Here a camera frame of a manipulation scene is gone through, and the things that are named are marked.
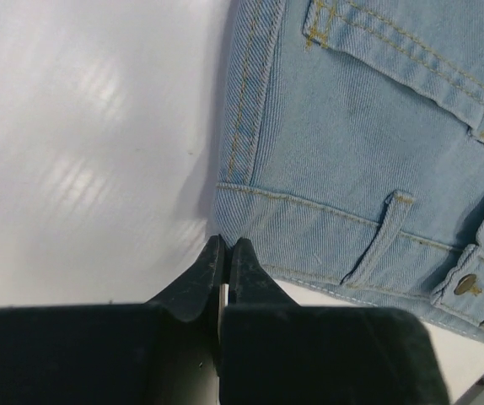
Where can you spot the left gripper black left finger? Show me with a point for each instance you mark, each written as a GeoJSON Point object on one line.
{"type": "Point", "coordinates": [162, 351]}

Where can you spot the light denim skirt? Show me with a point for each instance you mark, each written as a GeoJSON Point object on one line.
{"type": "Point", "coordinates": [352, 154]}

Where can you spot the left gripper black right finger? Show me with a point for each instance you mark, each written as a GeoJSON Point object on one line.
{"type": "Point", "coordinates": [275, 351]}

